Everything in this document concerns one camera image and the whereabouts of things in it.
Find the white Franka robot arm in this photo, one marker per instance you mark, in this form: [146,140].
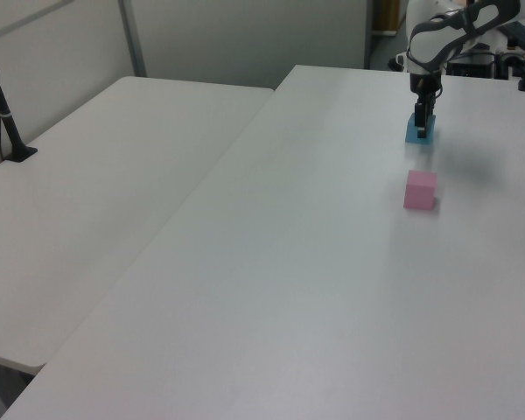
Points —
[431,41]

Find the black camera stand pole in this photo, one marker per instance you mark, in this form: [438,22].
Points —
[2,111]

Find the blue cube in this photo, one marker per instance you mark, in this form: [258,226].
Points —
[420,139]

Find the pink cube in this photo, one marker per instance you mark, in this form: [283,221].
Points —
[419,191]

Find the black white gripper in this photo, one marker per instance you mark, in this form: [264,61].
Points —
[425,86]

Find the adjacent white table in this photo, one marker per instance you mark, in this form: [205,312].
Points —
[92,184]

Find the grey partition post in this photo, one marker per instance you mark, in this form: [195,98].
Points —
[133,37]

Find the black background equipment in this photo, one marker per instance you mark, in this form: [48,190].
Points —
[472,65]

